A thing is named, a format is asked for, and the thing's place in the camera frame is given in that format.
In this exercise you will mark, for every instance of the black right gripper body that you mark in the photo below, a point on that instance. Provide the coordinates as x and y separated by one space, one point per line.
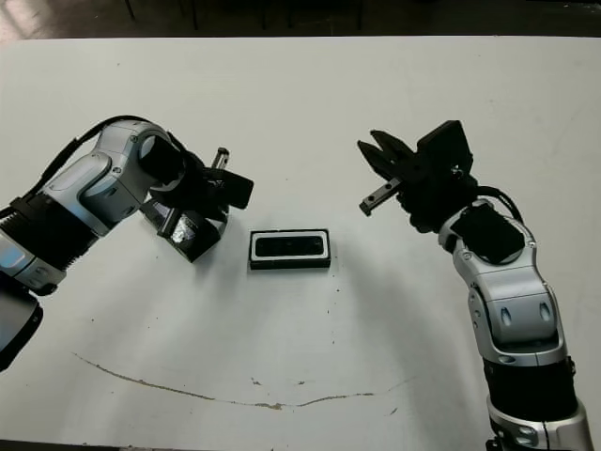
436 197

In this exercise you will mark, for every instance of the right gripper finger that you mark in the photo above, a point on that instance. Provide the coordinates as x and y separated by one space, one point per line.
396 149
380 160

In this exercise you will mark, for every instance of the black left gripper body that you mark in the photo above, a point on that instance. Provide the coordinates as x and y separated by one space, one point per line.
202 192

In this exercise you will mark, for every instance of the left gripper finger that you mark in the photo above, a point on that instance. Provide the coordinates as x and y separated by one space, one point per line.
222 226
167 224

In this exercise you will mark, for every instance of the black box lid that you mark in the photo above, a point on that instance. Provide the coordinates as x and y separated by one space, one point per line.
192 239

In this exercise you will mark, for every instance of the black phone-like camera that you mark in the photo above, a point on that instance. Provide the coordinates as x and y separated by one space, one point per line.
288 246

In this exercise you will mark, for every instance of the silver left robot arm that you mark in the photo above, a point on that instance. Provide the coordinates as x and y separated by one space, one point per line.
94 188

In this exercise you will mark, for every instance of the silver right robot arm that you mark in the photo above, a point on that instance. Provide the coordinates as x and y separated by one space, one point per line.
512 300

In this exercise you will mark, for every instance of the black box with white liner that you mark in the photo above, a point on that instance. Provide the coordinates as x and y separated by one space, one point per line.
291 265

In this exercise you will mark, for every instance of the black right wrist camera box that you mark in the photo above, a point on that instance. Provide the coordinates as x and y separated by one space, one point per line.
443 145

